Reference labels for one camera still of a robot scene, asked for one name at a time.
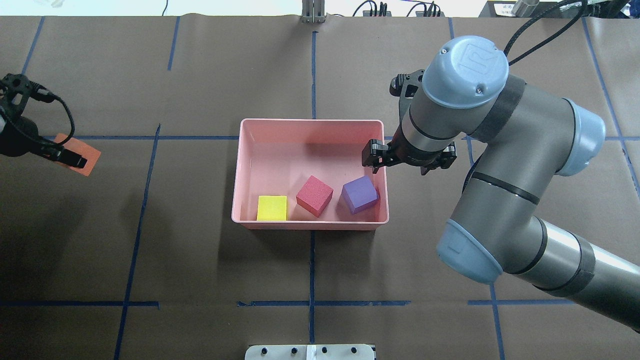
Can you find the yellow foam block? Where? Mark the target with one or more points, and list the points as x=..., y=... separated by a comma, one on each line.
x=272, y=208

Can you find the aluminium frame post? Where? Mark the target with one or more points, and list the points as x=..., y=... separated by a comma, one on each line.
x=313, y=11

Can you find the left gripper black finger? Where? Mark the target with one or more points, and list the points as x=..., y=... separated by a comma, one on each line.
x=69, y=158

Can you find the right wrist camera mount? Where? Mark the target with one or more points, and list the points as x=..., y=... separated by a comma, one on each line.
x=404, y=87

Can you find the red foam block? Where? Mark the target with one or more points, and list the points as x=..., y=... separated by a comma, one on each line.
x=314, y=196

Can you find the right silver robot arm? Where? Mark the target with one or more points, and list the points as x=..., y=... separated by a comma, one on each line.
x=531, y=135

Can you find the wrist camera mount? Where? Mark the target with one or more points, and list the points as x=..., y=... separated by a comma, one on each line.
x=404, y=87
x=17, y=90

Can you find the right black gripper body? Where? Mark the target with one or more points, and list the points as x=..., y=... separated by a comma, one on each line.
x=374, y=154

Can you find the pink plastic bin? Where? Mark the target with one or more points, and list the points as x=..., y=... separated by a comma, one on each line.
x=275, y=157

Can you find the white mounting pillar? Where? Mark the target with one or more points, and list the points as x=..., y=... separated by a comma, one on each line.
x=358, y=351

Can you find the orange foam block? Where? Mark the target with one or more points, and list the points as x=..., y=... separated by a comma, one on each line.
x=86, y=151

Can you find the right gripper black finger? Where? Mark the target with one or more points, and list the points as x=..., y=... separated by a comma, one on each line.
x=375, y=155

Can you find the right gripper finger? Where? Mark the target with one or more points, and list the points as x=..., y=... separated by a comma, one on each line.
x=443, y=160

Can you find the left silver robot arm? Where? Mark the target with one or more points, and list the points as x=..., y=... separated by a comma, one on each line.
x=2, y=125

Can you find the purple foam block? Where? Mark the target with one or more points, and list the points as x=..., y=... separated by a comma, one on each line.
x=360, y=194

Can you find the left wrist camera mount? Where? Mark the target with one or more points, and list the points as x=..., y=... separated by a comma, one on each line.
x=17, y=90

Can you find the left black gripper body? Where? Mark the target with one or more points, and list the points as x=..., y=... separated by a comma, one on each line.
x=21, y=136

